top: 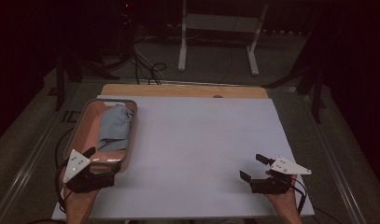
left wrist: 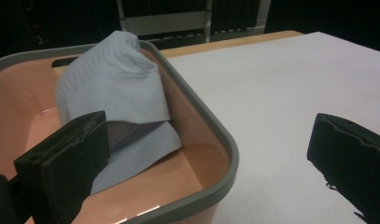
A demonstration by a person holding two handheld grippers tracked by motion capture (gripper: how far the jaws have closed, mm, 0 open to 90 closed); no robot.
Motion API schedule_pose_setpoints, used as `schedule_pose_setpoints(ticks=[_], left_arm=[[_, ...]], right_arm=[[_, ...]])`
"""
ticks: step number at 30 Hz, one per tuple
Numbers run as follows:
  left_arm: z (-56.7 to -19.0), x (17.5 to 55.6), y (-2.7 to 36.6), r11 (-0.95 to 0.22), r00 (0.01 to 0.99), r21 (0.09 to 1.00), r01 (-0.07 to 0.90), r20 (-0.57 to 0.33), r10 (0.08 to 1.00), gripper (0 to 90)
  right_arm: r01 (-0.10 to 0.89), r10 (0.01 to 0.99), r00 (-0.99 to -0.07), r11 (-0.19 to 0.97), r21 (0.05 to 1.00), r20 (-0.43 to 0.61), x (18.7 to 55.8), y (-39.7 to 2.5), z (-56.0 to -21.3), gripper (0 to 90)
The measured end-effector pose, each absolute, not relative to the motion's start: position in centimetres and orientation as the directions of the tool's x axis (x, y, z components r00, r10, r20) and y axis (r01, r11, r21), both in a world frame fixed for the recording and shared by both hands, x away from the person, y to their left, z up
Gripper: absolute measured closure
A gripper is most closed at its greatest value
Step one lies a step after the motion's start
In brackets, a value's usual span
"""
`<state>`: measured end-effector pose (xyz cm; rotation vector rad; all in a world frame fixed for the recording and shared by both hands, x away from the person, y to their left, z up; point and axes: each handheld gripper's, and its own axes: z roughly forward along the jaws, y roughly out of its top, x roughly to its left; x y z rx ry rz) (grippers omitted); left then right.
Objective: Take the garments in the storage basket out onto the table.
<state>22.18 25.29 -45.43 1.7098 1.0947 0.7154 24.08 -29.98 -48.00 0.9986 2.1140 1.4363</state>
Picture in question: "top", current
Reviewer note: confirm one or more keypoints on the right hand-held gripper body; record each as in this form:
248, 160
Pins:
271, 186

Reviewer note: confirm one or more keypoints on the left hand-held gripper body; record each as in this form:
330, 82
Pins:
85, 182

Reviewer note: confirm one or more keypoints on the pink plastic basin grey rim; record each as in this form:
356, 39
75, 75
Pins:
88, 127

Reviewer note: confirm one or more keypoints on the light blue tank top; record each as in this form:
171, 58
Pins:
114, 127

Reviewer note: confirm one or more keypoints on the person's left hand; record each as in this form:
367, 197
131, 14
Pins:
80, 202

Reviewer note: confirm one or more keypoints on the person's right hand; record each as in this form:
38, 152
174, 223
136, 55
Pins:
285, 202

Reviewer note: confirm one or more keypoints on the white table sheet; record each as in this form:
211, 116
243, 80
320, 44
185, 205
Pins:
194, 124

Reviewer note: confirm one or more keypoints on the black floor stand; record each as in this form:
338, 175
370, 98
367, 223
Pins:
60, 84
316, 93

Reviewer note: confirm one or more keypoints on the wooden table board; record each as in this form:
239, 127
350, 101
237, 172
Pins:
178, 90

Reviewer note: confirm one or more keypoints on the dark equipment with red light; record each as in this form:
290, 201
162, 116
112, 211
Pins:
126, 18

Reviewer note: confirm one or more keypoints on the white metal stand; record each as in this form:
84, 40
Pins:
222, 22

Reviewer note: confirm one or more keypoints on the black square floor bracket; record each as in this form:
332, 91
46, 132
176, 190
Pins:
71, 116

